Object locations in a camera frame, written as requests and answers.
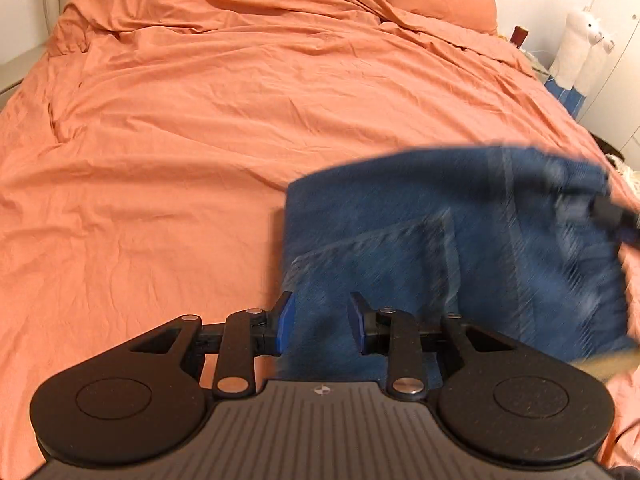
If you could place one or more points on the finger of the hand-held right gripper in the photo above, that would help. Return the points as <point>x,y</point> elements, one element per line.
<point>607,211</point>

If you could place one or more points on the white alpaca plush toy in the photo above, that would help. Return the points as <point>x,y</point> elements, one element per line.
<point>597,65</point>
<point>570,45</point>

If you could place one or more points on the pile of light clothes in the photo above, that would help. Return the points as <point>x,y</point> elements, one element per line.
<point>625,172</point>

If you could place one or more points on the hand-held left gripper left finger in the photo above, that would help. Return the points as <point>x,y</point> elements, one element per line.
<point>286,321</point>

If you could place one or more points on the dark red cup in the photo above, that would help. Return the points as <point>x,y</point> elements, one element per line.
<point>519,36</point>

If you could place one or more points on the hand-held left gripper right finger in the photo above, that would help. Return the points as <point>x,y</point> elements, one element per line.
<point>356,321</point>

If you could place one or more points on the orange duvet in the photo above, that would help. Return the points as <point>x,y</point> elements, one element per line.
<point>175,135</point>

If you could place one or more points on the white wardrobe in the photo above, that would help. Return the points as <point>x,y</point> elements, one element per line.
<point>620,60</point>

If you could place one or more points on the beige nightstand with drawer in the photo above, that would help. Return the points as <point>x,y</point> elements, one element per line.
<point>12,77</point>

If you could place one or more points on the blue denim pants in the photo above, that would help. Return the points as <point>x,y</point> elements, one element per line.
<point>400,220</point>

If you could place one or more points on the khaki fabric belt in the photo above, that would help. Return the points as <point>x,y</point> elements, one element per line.
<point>610,362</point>

